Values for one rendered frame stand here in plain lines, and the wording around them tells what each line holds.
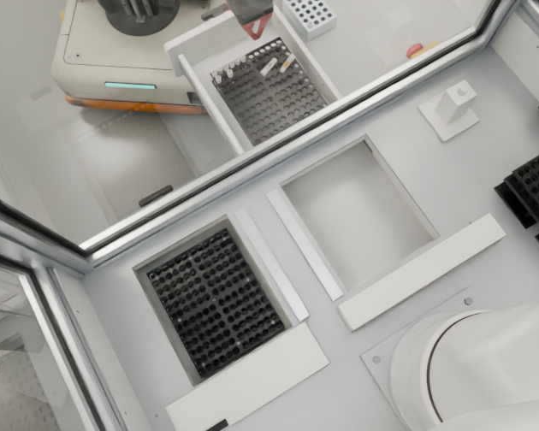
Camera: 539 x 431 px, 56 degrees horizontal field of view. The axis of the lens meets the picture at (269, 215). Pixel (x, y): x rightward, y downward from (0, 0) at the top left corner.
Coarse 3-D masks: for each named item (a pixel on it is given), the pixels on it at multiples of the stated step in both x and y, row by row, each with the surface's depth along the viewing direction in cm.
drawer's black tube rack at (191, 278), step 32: (224, 256) 98; (160, 288) 96; (192, 288) 96; (224, 288) 99; (256, 288) 95; (192, 320) 97; (224, 320) 94; (256, 320) 94; (192, 352) 95; (224, 352) 92
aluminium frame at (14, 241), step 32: (512, 0) 89; (480, 32) 98; (448, 64) 99; (384, 96) 96; (320, 128) 95; (256, 160) 93; (288, 160) 97; (224, 192) 94; (0, 224) 63; (32, 224) 70; (160, 224) 90; (0, 256) 70; (32, 256) 75; (64, 256) 81; (96, 256) 89; (64, 320) 76; (96, 384) 73; (96, 416) 71
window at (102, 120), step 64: (0, 0) 39; (64, 0) 42; (128, 0) 46; (192, 0) 50; (256, 0) 55; (320, 0) 62; (384, 0) 70; (448, 0) 80; (0, 64) 44; (64, 64) 48; (128, 64) 53; (192, 64) 59; (256, 64) 66; (320, 64) 75; (384, 64) 88; (0, 128) 51; (64, 128) 56; (128, 128) 63; (192, 128) 71; (256, 128) 82; (0, 192) 60; (64, 192) 68; (128, 192) 78; (192, 192) 91
